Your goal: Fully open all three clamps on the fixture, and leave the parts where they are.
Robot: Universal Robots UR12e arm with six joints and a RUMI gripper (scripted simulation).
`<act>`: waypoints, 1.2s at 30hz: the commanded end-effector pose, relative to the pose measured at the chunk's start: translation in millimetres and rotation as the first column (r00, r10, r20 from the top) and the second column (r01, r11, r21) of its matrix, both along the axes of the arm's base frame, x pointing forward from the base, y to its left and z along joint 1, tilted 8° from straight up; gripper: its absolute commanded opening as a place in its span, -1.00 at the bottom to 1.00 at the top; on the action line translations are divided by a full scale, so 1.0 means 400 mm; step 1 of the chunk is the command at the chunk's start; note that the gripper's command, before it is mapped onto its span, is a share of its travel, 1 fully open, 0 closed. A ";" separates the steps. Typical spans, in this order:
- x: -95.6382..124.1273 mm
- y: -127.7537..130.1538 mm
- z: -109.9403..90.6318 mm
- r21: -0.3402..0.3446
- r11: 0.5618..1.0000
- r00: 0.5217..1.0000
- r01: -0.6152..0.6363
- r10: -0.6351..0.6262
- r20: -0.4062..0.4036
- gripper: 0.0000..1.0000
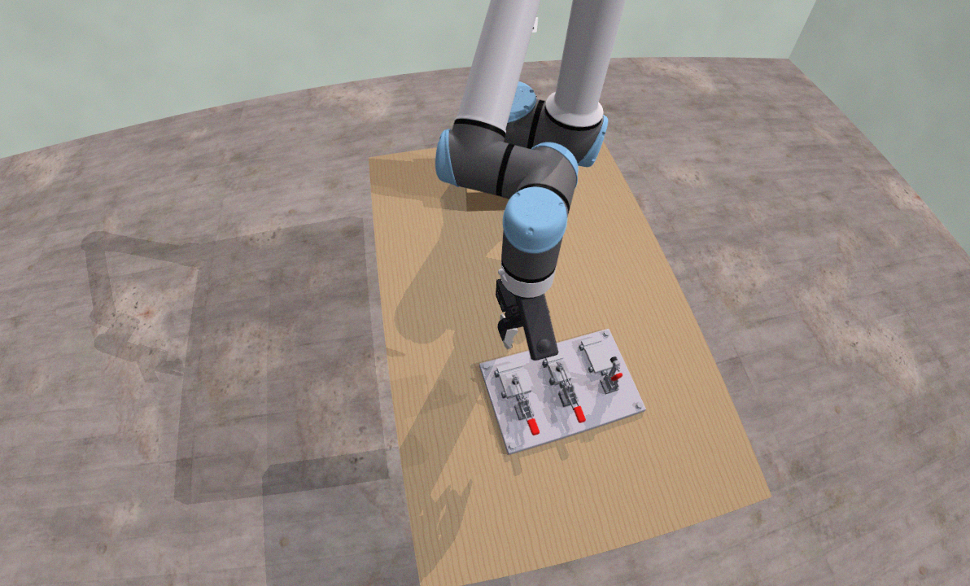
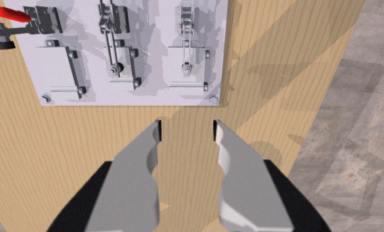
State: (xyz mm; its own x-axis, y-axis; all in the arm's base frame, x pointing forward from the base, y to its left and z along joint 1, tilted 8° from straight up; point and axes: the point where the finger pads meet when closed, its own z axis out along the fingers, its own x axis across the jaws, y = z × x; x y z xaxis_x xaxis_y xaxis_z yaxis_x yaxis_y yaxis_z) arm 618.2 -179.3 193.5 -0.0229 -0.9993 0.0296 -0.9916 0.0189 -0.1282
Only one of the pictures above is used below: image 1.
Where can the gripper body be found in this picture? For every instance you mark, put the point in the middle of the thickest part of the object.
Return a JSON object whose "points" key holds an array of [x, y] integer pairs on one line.
{"points": [[508, 299]]}

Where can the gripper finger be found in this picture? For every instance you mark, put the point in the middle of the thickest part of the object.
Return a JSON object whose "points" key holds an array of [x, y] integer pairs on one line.
{"points": [[506, 333]]}

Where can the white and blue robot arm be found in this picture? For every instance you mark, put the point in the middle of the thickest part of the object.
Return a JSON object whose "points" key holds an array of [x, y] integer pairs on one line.
{"points": [[477, 154]]}

